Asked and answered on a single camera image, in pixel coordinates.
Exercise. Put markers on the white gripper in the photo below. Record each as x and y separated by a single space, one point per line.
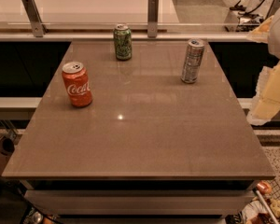
266 103

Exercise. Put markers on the red Coca-Cola can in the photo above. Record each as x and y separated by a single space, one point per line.
76 82

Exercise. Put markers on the silver slim energy can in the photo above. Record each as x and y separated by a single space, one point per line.
193 59

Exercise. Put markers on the green soda can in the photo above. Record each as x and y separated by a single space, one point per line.
122 36

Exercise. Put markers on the dark round object left floor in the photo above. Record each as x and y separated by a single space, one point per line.
6 146

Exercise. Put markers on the background robot base with cable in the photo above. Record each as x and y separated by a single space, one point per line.
245 18

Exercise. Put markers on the right metal glass bracket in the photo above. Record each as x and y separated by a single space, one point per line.
275 5

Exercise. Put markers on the metal glass bracket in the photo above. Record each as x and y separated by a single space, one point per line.
275 5
38 28
152 18

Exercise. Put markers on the middle metal glass bracket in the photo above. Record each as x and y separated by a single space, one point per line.
152 18

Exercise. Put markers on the wire basket with items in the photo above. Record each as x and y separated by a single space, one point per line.
264 207

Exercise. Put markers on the left metal glass bracket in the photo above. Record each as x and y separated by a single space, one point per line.
38 28

